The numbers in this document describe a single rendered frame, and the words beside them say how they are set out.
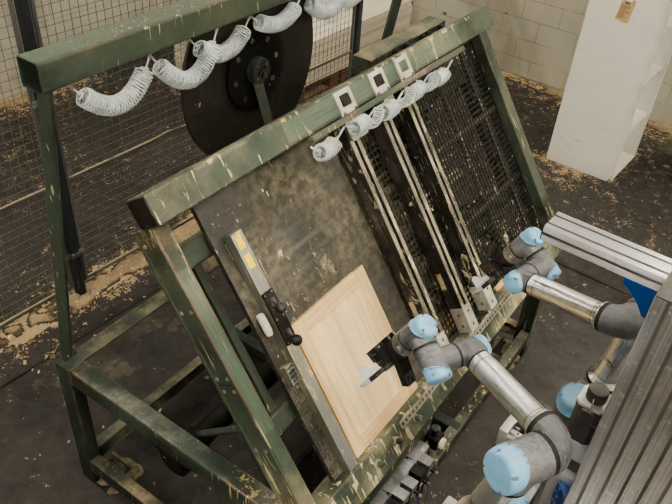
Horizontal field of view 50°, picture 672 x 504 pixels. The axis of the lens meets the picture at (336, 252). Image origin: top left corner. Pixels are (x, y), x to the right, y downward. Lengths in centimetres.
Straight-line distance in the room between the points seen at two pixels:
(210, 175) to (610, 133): 450
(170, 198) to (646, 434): 144
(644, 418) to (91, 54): 185
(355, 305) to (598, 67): 389
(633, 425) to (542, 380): 236
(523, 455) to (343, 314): 106
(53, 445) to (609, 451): 277
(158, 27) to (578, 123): 444
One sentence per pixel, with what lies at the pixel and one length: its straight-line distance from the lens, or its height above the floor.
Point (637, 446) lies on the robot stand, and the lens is 209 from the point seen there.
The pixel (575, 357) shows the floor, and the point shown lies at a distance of 462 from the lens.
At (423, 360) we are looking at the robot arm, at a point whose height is 161.
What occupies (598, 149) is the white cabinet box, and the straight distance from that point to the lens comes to 636.
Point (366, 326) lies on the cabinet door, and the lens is 274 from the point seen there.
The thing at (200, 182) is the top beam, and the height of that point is 189.
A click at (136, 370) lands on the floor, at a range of 425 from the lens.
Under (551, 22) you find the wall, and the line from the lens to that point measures 777.
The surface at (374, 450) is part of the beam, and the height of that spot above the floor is 90.
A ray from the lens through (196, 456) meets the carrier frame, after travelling 284.
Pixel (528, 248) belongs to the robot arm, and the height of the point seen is 159.
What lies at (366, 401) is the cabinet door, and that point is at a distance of 273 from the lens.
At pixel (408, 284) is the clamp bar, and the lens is 289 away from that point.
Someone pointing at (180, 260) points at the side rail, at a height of 171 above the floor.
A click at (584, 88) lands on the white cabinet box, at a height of 70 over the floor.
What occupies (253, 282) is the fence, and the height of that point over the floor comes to 154.
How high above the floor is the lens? 306
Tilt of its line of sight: 38 degrees down
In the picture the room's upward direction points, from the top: 4 degrees clockwise
